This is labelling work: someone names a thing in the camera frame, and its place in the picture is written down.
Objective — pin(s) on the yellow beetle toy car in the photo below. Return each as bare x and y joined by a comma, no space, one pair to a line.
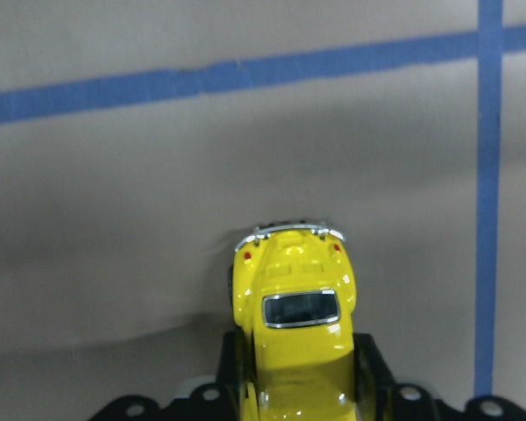
293,293

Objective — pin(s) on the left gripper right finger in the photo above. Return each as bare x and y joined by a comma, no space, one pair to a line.
374,382

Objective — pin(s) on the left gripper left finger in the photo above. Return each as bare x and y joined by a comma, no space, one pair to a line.
235,379

